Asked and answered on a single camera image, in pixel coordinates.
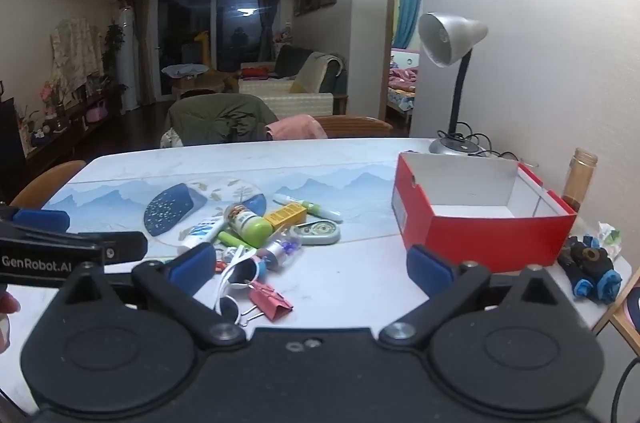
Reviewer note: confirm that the person's left hand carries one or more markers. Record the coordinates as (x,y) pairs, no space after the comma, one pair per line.
(6,308)

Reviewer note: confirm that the silver desk lamp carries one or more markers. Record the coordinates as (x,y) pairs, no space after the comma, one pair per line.
(450,35)

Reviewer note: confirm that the grey curtain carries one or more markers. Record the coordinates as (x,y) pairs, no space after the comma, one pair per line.
(270,13)

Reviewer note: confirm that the red orange charm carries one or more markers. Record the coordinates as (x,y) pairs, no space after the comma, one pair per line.
(221,265)

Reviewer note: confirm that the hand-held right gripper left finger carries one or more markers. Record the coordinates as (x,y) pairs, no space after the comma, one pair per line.
(192,263)

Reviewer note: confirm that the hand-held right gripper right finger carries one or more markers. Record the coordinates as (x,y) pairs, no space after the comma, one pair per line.
(427,270)

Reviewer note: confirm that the cream patterned sofa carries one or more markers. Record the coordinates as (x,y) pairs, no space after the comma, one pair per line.
(285,102)

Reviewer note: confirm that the grey correction tape dispenser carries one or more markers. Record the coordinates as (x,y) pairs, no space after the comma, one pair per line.
(317,234)

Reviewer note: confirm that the red shoe box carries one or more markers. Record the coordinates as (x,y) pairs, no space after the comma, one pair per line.
(475,243)

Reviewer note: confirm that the wooden side table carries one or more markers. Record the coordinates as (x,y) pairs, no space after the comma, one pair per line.
(625,313)

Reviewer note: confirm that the black blue gloves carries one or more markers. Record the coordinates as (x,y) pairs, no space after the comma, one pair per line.
(590,263)

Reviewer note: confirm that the bed with pink bedding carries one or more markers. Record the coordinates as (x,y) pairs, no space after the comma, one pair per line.
(402,85)

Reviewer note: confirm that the dark wooden cabinet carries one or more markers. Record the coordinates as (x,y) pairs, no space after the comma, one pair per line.
(65,123)

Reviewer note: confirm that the potted plant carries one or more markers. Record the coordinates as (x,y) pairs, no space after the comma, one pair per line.
(114,40)

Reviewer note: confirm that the crumpled white green wrapper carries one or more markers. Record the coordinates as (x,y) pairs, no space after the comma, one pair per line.
(609,237)

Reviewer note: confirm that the toothpick jar green lid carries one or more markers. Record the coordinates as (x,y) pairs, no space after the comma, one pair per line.
(248,223)

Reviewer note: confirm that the white green pen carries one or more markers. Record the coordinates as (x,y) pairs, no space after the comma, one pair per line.
(310,207)

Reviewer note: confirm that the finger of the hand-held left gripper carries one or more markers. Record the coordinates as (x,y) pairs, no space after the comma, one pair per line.
(40,219)
(125,248)

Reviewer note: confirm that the black television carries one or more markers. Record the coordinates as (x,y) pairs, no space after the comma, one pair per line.
(10,143)

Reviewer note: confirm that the floral cloth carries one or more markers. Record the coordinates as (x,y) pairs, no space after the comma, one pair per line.
(75,53)

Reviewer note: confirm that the beige blanket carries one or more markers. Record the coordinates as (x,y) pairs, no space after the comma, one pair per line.
(315,70)

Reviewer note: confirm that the white standing air conditioner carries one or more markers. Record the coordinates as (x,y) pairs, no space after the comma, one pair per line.
(128,58)

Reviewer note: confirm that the pink binder clip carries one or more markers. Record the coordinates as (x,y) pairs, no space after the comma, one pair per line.
(272,303)

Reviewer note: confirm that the small yellow box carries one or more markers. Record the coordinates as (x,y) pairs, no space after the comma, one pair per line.
(285,216)

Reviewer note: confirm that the white blue tube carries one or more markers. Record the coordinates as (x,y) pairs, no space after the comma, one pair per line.
(202,231)

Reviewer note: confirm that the pink cloth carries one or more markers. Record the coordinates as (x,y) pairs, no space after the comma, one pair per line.
(295,127)

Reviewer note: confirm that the green marker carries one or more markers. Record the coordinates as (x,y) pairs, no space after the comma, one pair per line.
(232,239)

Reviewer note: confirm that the wooden chair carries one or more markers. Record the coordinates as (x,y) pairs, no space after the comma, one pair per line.
(355,126)
(47,185)

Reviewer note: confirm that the teal curtain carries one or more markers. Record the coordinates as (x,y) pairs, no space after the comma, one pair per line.
(407,8)

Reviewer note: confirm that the brown curtain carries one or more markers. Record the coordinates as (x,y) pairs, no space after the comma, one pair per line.
(145,38)

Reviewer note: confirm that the floral seat cushion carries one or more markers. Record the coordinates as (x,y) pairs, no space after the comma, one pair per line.
(166,139)

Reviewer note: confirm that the clear dome purple flower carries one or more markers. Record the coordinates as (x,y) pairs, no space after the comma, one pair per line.
(280,253)

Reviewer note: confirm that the brown bottle gold cap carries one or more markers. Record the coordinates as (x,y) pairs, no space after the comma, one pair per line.
(580,183)

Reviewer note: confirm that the green jacket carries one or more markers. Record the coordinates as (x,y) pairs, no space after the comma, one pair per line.
(220,118)

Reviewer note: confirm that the dark green armchair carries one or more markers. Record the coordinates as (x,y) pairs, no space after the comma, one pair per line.
(290,60)

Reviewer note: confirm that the yellow giraffe toy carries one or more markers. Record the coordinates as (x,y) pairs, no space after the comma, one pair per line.
(201,45)

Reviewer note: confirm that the wooden coffee table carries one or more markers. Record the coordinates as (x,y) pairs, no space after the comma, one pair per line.
(185,80)

